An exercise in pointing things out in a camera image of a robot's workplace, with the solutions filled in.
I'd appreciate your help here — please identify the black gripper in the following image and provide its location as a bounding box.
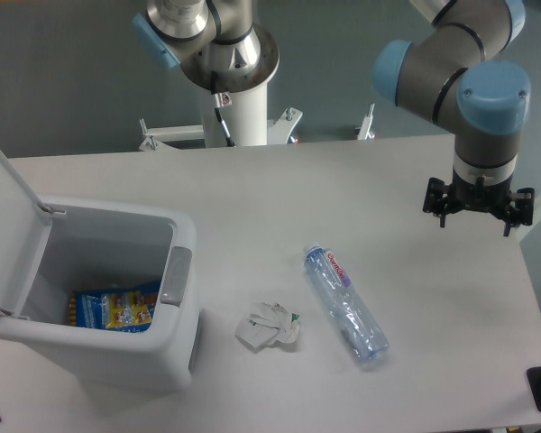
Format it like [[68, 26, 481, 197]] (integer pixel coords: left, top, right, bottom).
[[422, 169, 536, 236]]

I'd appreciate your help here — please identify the clear plastic water bottle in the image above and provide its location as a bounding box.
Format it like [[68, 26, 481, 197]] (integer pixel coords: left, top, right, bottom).
[[304, 244, 390, 370]]

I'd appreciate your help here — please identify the white paper carton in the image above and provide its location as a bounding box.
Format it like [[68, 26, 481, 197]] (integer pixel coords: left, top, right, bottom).
[[235, 302, 300, 353]]

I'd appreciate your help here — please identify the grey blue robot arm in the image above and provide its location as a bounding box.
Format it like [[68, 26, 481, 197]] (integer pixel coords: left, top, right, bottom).
[[133, 1, 535, 229]]

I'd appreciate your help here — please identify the white open trash can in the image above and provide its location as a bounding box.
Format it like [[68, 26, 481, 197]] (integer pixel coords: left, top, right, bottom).
[[0, 150, 200, 392]]

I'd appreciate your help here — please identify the blue yellow snack wrapper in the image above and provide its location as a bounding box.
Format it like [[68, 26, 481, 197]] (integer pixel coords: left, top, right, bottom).
[[69, 281, 160, 333]]

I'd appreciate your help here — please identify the white pedestal base frame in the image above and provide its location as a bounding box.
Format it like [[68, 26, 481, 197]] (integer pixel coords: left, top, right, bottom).
[[137, 102, 380, 152]]

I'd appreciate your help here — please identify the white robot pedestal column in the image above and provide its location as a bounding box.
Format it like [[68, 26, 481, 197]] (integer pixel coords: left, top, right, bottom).
[[197, 84, 268, 148]]

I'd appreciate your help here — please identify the black cable on pedestal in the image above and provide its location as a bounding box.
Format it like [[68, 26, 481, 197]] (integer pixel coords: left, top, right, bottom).
[[209, 70, 235, 148]]

